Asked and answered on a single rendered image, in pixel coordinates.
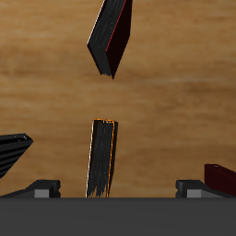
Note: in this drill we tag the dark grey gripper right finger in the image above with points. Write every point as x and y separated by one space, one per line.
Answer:
190 188

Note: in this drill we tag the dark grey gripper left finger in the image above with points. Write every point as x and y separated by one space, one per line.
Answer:
46 187

